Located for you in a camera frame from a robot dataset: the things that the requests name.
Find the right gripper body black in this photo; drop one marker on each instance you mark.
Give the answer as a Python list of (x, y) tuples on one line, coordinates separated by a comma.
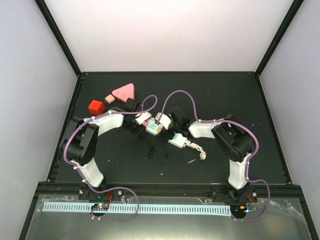
[(177, 126)]

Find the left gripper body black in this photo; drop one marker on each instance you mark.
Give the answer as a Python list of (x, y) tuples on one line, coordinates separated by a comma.
[(131, 127)]

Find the white power strip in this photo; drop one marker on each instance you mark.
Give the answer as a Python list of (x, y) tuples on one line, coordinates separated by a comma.
[(176, 139)]

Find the pink triangular socket adapter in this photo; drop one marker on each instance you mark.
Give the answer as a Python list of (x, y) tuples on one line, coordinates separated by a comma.
[(125, 92)]

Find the small pink plug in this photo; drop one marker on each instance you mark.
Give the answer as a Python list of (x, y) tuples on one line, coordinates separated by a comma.
[(109, 99)]

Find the red plug adapter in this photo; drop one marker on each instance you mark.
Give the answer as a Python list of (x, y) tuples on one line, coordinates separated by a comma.
[(96, 107)]

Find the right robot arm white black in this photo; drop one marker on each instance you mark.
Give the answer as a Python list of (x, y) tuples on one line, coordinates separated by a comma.
[(236, 141)]

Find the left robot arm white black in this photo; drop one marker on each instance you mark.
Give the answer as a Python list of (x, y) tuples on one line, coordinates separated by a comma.
[(79, 142)]

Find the left controller board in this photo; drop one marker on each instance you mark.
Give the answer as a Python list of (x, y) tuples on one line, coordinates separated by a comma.
[(100, 207)]

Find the controller board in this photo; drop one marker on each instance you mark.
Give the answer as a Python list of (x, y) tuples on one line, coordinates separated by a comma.
[(239, 209), (100, 207)]

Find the right controller board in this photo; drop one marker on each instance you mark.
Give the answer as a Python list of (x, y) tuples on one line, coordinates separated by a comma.
[(239, 209)]

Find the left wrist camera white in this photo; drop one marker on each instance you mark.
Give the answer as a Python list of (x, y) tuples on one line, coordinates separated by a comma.
[(142, 117)]

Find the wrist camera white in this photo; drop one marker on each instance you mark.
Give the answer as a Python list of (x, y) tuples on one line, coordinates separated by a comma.
[(142, 117), (164, 120)]

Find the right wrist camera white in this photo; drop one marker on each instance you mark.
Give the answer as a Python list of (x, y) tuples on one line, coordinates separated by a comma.
[(164, 120)]

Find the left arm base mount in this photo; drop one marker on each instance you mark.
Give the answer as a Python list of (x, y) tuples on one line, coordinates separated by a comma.
[(85, 193)]

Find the light blue slotted cable duct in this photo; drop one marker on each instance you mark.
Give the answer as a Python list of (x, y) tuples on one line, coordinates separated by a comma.
[(157, 209)]

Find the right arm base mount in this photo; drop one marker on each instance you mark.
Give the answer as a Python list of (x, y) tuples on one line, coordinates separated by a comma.
[(228, 194)]

